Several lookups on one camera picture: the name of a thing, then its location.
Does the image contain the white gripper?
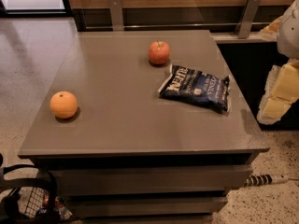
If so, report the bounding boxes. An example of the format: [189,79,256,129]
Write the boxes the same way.
[257,61,299,125]

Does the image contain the red apple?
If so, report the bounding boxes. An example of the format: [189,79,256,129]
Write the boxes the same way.
[148,41,170,65]

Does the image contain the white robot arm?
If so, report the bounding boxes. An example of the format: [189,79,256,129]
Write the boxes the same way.
[257,0,299,125]

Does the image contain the blue chip bag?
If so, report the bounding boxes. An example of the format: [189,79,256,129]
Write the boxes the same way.
[158,64,231,112]

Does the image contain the grey drawer cabinet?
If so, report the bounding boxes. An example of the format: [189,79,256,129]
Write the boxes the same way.
[19,31,268,224]

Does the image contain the orange fruit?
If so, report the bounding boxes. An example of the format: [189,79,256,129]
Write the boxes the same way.
[50,91,78,119]

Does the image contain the right metal bracket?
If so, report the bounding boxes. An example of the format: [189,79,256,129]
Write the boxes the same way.
[235,0,261,39]

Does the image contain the metal bracket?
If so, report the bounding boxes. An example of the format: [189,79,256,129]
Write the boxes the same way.
[108,0,124,31]
[235,0,261,39]

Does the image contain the left metal bracket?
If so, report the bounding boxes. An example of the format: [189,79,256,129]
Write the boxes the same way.
[108,0,124,31]

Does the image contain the black wire basket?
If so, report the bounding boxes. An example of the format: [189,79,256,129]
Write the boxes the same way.
[0,164,60,224]

